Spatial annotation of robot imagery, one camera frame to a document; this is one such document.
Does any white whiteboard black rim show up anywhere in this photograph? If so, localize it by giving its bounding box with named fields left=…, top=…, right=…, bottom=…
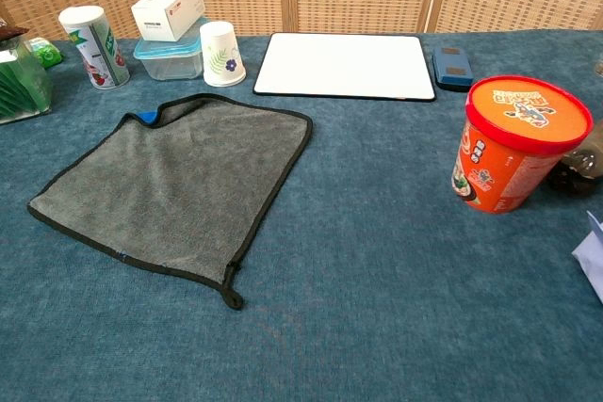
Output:
left=252, top=32, right=437, bottom=104

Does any blue table cloth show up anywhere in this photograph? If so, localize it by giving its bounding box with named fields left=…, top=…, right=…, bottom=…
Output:
left=0, top=29, right=603, bottom=402

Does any white floral paper cup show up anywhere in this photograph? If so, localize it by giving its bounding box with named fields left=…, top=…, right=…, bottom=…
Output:
left=199, top=21, right=248, bottom=88

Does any clear container blue lid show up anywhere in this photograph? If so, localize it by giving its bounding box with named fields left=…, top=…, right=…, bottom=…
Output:
left=132, top=17, right=211, bottom=82

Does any blue whiteboard eraser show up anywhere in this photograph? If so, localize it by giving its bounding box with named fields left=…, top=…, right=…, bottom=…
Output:
left=432, top=46, right=475, bottom=92

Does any white cardboard box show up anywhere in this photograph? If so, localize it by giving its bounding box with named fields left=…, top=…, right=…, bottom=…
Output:
left=130, top=0, right=205, bottom=43

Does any red lidded round can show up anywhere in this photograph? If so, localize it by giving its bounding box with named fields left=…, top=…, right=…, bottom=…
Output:
left=450, top=74, right=595, bottom=215

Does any white green cylindrical can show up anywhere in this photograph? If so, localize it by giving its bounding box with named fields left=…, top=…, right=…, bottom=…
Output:
left=57, top=5, right=131, bottom=90

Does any cola bottle red cap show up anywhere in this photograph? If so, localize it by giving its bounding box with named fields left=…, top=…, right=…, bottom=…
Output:
left=546, top=118, right=603, bottom=197

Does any green tissue pack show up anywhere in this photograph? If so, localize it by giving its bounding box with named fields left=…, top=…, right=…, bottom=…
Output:
left=28, top=36, right=64, bottom=70

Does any white wet wipes pack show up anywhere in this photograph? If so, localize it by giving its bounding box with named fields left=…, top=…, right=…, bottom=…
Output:
left=571, top=209, right=603, bottom=305

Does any brown snack bag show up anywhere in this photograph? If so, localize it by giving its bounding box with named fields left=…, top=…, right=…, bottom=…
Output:
left=0, top=15, right=28, bottom=43

